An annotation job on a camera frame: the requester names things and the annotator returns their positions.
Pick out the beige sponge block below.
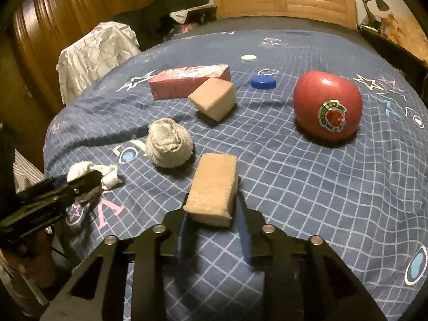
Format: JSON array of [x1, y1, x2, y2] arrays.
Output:
[[188, 78, 237, 122], [183, 153, 239, 228]]

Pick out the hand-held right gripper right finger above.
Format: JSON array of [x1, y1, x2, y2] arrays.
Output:
[[236, 194, 388, 321]]

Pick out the dark wooden wardrobe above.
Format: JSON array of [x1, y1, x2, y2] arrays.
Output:
[[0, 0, 163, 174]]

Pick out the white sock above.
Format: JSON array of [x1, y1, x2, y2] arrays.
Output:
[[67, 161, 119, 191]]

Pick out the dark cluttered desk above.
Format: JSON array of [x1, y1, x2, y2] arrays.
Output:
[[358, 23, 428, 101]]

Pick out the brown chipboard panel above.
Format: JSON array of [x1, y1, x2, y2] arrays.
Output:
[[381, 13, 428, 62]]

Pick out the rolled white sock ball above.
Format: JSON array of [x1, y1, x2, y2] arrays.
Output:
[[145, 118, 194, 168]]

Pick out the pink box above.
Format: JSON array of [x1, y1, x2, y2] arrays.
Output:
[[148, 64, 231, 100]]

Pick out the white cloth piece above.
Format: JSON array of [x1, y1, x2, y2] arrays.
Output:
[[169, 5, 215, 24]]

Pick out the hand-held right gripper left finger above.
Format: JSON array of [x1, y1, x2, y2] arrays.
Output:
[[40, 207, 192, 321]]

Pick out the black clothes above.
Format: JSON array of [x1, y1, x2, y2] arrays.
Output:
[[107, 0, 218, 51]]

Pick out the black desk lamp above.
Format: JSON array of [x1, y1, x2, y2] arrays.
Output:
[[361, 0, 391, 29]]

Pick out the grey striped cloth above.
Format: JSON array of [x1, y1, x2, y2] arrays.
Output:
[[13, 149, 45, 194]]

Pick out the blue bottle cap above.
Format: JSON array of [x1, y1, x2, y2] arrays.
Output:
[[250, 76, 277, 89]]

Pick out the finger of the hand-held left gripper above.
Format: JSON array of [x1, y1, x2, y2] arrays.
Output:
[[0, 187, 101, 233], [15, 170, 104, 204]]

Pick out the red apple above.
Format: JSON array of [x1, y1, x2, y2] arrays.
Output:
[[293, 70, 364, 142]]

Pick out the blue checked blanket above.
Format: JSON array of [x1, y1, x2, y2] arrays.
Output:
[[43, 28, 428, 321]]

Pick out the light wooden headboard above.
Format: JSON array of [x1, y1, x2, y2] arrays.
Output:
[[211, 0, 358, 30]]

